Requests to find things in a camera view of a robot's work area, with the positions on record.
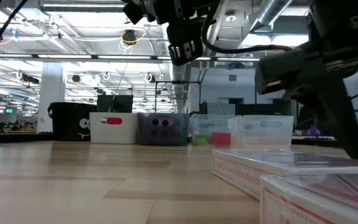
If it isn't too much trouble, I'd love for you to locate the red studded brick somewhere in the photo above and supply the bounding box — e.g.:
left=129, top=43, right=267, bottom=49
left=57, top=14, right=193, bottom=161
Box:
left=210, top=132, right=232, bottom=146

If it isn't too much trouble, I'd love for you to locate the pink-backed playing card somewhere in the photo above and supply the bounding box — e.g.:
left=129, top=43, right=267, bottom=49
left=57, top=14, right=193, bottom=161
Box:
left=211, top=148, right=358, bottom=200

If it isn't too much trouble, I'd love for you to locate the black overhead camera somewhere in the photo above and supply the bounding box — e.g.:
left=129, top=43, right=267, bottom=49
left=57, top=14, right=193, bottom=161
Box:
left=122, top=29, right=137, bottom=45

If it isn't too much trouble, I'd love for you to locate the large red rounded block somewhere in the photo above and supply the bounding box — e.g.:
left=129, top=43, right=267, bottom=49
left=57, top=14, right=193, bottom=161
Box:
left=106, top=117, right=124, bottom=126

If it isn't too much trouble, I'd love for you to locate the red playing card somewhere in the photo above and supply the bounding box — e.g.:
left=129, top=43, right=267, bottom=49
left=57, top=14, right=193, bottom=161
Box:
left=259, top=172, right=358, bottom=224

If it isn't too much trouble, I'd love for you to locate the black background monitor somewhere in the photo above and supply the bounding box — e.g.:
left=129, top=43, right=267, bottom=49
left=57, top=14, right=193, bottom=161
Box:
left=96, top=94, right=134, bottom=114

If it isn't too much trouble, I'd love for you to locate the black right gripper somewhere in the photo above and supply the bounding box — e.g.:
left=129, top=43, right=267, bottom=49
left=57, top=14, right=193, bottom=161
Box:
left=254, top=0, right=358, bottom=161

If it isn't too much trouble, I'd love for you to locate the white plastic bin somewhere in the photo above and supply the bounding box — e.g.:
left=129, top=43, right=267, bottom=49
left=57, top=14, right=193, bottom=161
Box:
left=89, top=111, right=139, bottom=145

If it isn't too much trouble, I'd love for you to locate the black cup with eyes print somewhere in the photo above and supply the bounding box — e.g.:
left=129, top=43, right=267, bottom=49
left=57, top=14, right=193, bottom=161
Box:
left=47, top=101, right=99, bottom=142

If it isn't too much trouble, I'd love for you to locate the dark grey plastic bin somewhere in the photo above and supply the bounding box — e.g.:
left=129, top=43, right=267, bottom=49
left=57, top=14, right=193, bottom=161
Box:
left=137, top=112, right=191, bottom=147

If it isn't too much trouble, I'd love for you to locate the purple background object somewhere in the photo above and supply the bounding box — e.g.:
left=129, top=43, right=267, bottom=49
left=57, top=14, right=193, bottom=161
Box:
left=308, top=125, right=322, bottom=138

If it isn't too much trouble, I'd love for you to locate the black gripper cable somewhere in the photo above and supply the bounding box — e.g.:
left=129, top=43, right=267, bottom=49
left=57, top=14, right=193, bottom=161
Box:
left=0, top=0, right=29, bottom=59
left=201, top=12, right=293, bottom=54

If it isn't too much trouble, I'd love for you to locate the white building column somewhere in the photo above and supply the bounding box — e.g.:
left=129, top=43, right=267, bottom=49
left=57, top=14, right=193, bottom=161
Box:
left=37, top=62, right=67, bottom=134

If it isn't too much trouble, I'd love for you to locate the silver ventilation duct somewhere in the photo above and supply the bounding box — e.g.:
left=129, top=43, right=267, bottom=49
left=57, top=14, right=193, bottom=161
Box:
left=247, top=0, right=294, bottom=32

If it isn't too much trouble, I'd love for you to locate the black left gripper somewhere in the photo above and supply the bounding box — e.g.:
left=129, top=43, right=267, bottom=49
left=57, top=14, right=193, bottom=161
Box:
left=122, top=0, right=220, bottom=67

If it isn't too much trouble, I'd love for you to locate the clear plastic bin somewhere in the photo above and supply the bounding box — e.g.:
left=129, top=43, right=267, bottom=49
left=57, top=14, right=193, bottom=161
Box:
left=189, top=114, right=243, bottom=147
left=240, top=114, right=295, bottom=149

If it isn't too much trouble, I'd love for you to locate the lime green studded brick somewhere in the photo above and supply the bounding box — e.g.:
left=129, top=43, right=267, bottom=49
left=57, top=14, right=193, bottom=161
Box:
left=193, top=134, right=212, bottom=146

